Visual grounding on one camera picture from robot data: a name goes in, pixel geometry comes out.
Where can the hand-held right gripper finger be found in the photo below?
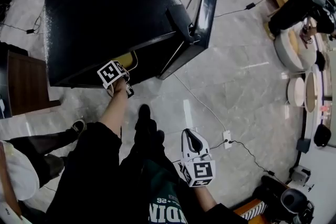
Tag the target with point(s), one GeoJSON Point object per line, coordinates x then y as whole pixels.
{"type": "Point", "coordinates": [187, 144]}
{"type": "Point", "coordinates": [204, 147]}

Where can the person's black and green top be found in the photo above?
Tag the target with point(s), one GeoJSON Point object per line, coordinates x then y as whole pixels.
{"type": "Point", "coordinates": [92, 178]}

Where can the dark blue-grey cube block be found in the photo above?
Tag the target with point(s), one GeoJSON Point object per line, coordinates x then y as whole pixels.
{"type": "Point", "coordinates": [303, 145]}

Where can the white power strip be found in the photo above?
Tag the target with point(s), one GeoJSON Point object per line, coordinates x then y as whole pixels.
{"type": "Point", "coordinates": [227, 139]}

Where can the person's black right shoe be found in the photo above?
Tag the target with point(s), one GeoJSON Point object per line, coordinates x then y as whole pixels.
{"type": "Point", "coordinates": [160, 136]}

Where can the dark wood panelled cabinet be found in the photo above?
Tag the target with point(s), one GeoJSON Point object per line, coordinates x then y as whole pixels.
{"type": "Point", "coordinates": [29, 84]}

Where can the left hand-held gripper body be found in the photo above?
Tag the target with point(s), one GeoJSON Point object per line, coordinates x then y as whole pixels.
{"type": "Point", "coordinates": [111, 73]}

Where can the black mini fridge cabinet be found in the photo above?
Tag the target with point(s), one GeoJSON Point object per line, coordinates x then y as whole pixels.
{"type": "Point", "coordinates": [105, 13]}

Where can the person's black trousers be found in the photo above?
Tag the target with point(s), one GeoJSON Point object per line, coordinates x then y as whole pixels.
{"type": "Point", "coordinates": [147, 139]}

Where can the striped orange sofa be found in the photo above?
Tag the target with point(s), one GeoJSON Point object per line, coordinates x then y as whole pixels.
{"type": "Point", "coordinates": [252, 211]}

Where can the grey metal device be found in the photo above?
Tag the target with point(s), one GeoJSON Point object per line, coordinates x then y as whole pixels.
{"type": "Point", "coordinates": [300, 175]}

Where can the black power adapter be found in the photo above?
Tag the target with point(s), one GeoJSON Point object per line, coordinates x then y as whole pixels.
{"type": "Point", "coordinates": [271, 173]}
{"type": "Point", "coordinates": [250, 5]}
{"type": "Point", "coordinates": [30, 31]}

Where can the person's black shoe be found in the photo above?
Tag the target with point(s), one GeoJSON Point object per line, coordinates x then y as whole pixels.
{"type": "Point", "coordinates": [160, 136]}
{"type": "Point", "coordinates": [144, 112]}

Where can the cream plastic tray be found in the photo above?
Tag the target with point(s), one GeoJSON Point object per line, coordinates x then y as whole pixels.
{"type": "Point", "coordinates": [128, 59]}

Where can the person's black left shoe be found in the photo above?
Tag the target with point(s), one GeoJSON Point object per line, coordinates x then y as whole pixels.
{"type": "Point", "coordinates": [144, 112]}

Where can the round white tan-topped stool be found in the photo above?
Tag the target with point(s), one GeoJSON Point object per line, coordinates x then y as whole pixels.
{"type": "Point", "coordinates": [311, 91]}

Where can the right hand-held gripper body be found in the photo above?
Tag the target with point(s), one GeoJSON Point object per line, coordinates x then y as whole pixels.
{"type": "Point", "coordinates": [200, 170]}

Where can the person's left forearm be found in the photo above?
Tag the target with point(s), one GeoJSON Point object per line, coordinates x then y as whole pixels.
{"type": "Point", "coordinates": [115, 107]}

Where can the small black bag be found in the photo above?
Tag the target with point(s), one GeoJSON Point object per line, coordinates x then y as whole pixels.
{"type": "Point", "coordinates": [320, 60]}

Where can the large black bag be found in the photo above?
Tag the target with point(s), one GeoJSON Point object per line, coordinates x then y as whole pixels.
{"type": "Point", "coordinates": [322, 135]}

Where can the person's right forearm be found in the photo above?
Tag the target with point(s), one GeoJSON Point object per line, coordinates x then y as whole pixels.
{"type": "Point", "coordinates": [207, 196]}

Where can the white round basin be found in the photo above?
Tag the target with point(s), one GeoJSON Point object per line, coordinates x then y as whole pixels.
{"type": "Point", "coordinates": [291, 55]}

